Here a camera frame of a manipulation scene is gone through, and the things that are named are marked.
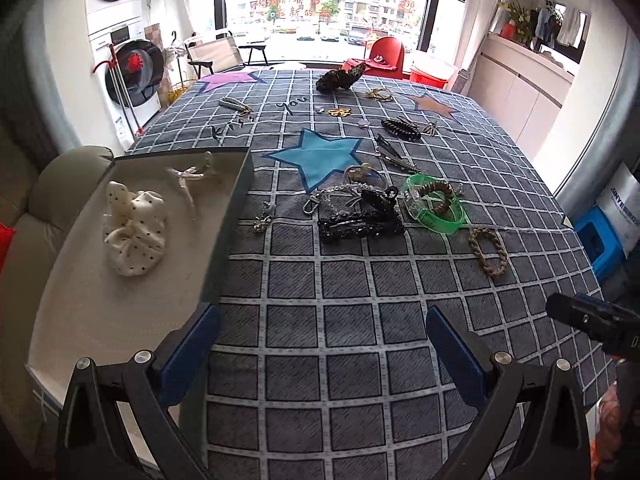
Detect grey cardboard box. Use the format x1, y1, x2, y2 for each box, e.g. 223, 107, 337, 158
27, 147, 256, 480

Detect white washing machine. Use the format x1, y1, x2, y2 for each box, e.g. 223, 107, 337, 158
92, 32, 166, 148

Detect blue plastic stool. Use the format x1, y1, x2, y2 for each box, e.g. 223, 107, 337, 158
575, 207, 626, 281

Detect black chair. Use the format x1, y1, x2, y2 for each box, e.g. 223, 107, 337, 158
237, 35, 271, 66

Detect white low cabinet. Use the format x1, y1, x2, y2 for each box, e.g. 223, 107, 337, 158
467, 32, 576, 151

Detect white printed bag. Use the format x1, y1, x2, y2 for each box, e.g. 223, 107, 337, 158
595, 162, 640, 256

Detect hanging clothes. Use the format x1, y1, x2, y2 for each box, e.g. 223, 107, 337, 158
532, 2, 588, 48

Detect leopard print hair bow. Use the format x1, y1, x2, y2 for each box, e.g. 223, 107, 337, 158
316, 62, 366, 93

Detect silver rhinestone charm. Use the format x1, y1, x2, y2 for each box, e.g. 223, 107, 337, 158
252, 202, 278, 235

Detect red plastic chair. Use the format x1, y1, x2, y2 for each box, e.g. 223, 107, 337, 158
367, 36, 406, 81

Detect pearl bead hair tie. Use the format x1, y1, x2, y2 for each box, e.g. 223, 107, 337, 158
345, 162, 386, 186

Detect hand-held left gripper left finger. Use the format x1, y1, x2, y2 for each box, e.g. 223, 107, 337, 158
55, 302, 222, 480

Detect red bucket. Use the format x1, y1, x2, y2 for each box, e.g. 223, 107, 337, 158
410, 57, 458, 91

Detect folded umbrella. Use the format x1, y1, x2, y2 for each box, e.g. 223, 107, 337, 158
162, 32, 188, 76

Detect red fabric item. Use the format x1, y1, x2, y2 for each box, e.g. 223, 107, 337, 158
342, 55, 386, 73

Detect red floor rack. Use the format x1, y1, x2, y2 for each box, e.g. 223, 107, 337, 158
90, 45, 146, 136

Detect clear bow hair clip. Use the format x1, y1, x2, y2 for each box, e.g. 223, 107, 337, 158
165, 152, 223, 211

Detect crystal chain with clasp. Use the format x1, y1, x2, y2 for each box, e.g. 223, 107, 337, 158
301, 182, 386, 216

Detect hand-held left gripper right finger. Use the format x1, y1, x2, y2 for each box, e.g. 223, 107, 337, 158
426, 305, 593, 480

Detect flowers in red vase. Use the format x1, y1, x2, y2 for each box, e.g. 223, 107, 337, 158
500, 0, 533, 43

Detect black spiral hair tie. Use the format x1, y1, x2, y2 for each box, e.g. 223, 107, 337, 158
381, 117, 420, 142

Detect green translucent bracelet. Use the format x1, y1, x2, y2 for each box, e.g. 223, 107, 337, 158
402, 174, 473, 236

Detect red cushion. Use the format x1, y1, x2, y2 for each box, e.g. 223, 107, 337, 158
0, 222, 17, 271

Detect beige sofa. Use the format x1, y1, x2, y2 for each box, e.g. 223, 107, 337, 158
0, 146, 116, 361

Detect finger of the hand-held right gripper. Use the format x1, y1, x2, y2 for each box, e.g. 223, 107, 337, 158
575, 293, 614, 310
545, 292, 640, 357

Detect white polka dot scrunchie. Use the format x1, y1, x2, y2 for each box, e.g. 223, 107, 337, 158
102, 180, 168, 277

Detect wooden bead bracelet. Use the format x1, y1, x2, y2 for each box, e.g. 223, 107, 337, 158
417, 182, 455, 216

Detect beige folding chair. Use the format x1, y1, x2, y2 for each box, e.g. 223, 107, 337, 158
182, 30, 246, 78

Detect silver alligator hair clip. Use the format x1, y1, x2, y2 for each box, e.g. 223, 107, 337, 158
375, 147, 418, 173

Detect black sequin hair clips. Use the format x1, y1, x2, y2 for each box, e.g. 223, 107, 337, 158
317, 210, 406, 243

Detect grey checkered star blanket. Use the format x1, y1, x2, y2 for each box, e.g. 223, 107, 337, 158
125, 67, 603, 480

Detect orange floral cloth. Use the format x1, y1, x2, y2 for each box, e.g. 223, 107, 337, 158
597, 390, 623, 463

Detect beige braided hair tie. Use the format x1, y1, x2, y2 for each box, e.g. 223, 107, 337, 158
467, 227, 510, 278

